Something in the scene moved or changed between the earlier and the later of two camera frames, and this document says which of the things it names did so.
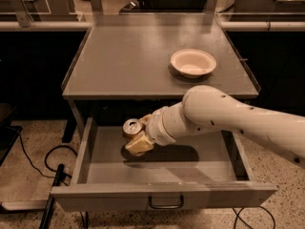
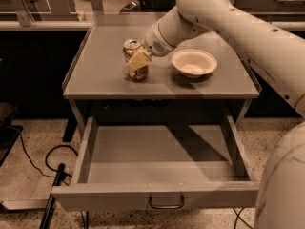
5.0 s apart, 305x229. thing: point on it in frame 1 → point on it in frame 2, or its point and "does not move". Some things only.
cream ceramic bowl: [193, 63] does not move
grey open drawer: [208, 170] does not move
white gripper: [157, 127] → [153, 42]
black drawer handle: [166, 207] does not move
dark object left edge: [9, 134] does not move
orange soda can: [131, 129] → [132, 48]
